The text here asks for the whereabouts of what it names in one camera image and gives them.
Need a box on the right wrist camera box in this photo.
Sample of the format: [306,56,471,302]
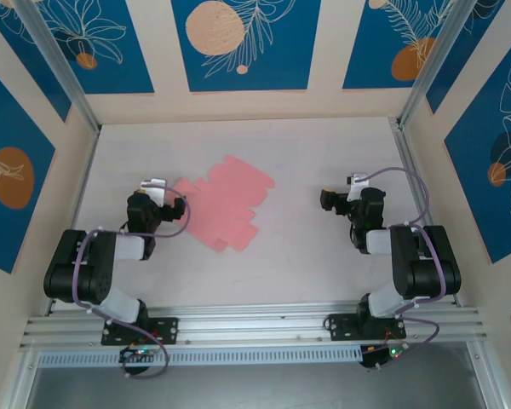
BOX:
[346,172,370,202]

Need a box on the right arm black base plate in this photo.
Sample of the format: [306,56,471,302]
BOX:
[325,313,408,342]

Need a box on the grey metal sheet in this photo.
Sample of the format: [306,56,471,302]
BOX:
[25,343,491,409]

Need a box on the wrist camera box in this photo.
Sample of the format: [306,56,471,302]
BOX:
[346,172,370,202]
[140,178,168,209]

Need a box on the blue floral wall poster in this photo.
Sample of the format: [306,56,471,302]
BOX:
[425,0,511,114]
[0,0,72,123]
[445,40,511,264]
[32,0,155,95]
[0,59,56,274]
[342,0,455,90]

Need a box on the pink paper box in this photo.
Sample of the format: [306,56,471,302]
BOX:
[165,155,277,254]

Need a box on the blue poster with beige circle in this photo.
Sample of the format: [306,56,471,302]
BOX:
[171,0,323,93]

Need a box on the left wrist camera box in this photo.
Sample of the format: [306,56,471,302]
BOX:
[140,178,168,209]

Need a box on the white slotted cable duct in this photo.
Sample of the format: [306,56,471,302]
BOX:
[37,345,365,367]

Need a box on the aluminium mounting rail beam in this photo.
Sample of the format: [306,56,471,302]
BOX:
[19,300,493,353]

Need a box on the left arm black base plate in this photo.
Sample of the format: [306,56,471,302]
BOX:
[100,317,180,346]

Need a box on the aluminium frame post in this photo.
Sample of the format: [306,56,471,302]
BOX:
[398,0,486,129]
[12,0,103,133]

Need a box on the aluminium table side rail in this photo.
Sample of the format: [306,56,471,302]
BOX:
[391,118,461,308]
[46,123,106,316]

